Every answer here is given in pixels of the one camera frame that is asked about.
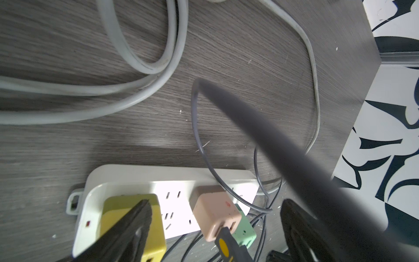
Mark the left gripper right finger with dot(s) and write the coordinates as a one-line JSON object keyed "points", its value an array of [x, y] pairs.
{"points": [[307, 238]]}

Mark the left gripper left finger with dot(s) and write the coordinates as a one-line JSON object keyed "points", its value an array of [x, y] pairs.
{"points": [[124, 242]]}

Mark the yellow usb charger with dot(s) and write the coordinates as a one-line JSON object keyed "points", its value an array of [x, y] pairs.
{"points": [[117, 207]]}

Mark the dark usb cable green charger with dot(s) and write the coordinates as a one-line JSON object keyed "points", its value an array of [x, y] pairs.
{"points": [[358, 235]]}

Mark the dark usb cable pink charger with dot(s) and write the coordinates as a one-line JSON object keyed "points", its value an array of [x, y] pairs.
{"points": [[229, 249]]}

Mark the white power strip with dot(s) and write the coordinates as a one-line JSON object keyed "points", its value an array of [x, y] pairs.
{"points": [[173, 187]]}

